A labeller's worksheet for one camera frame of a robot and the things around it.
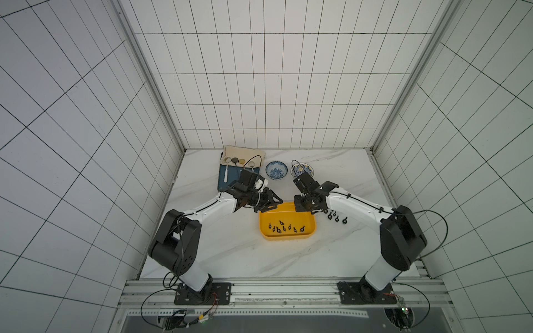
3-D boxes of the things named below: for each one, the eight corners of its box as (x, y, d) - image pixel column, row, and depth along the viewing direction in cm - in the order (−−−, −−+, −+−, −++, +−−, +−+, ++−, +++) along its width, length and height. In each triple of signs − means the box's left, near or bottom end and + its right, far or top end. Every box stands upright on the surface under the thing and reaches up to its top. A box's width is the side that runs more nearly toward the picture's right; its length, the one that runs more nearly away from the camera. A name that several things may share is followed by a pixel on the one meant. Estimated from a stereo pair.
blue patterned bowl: (265, 180, 107) (265, 175, 104) (265, 165, 113) (265, 161, 110) (287, 180, 107) (288, 175, 104) (286, 166, 113) (287, 161, 110)
